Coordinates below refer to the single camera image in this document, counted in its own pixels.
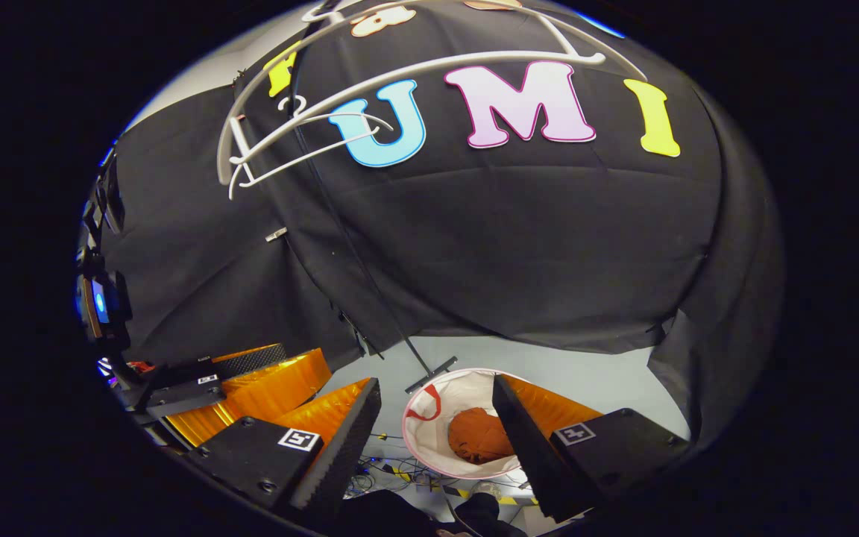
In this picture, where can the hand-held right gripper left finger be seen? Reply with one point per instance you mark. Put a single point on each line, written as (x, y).
(344, 455)

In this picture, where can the white cloth clip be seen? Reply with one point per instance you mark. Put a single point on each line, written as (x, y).
(276, 234)

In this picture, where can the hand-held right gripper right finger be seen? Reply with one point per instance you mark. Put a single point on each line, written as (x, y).
(530, 455)

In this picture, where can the black clothes rack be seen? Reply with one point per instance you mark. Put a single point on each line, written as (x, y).
(432, 374)

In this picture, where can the person's dark trousers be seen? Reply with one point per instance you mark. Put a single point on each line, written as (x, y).
(385, 518)

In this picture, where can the white clothes hanger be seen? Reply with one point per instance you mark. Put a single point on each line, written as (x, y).
(340, 116)
(534, 54)

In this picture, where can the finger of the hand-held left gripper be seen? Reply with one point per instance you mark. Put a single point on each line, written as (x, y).
(250, 362)
(273, 395)

